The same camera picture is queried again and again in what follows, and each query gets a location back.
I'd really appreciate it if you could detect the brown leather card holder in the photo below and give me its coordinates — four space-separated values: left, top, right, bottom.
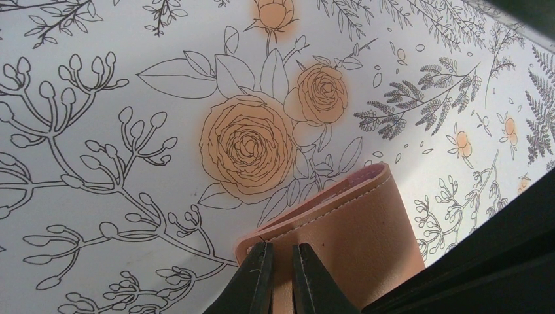
235 163 425 313

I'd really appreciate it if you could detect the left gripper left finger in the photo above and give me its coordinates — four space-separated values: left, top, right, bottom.
204 242 274 314

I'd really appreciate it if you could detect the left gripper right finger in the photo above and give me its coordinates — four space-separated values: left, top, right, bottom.
293 243 361 314

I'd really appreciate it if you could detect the floral table mat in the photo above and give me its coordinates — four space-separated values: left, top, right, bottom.
1 1 554 313

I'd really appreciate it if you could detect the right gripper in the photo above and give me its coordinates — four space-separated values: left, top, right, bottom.
364 172 554 313

